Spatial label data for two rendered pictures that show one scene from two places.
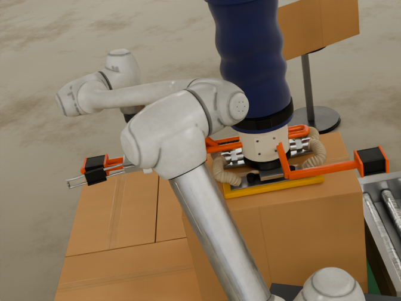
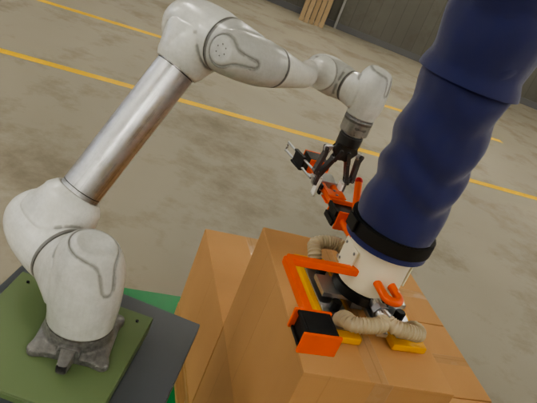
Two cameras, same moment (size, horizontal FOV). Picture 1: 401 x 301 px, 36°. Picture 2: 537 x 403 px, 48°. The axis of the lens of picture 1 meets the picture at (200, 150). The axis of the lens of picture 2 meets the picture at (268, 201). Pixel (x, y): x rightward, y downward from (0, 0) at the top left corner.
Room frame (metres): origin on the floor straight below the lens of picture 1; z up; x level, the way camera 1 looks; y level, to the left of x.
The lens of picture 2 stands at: (0.93, -1.35, 1.80)
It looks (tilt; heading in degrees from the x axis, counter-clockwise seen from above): 25 degrees down; 64
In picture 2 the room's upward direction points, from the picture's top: 22 degrees clockwise
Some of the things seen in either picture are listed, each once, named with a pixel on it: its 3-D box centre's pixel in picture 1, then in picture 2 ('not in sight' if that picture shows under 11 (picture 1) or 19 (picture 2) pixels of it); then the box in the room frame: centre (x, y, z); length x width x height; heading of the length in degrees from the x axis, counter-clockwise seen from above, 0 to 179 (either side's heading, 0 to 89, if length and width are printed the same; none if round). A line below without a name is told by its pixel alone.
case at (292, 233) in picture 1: (272, 215); (320, 354); (1.82, -0.21, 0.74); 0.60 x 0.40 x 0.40; 84
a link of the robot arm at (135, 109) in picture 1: (131, 102); (356, 125); (1.86, 0.19, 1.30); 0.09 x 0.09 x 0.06
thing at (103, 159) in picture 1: (96, 166); (315, 163); (1.88, 0.37, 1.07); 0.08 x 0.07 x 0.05; 86
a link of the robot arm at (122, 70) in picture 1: (120, 74); (367, 90); (1.85, 0.20, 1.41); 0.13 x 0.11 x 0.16; 118
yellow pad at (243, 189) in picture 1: (271, 177); (326, 291); (1.74, -0.22, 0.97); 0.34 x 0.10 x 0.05; 86
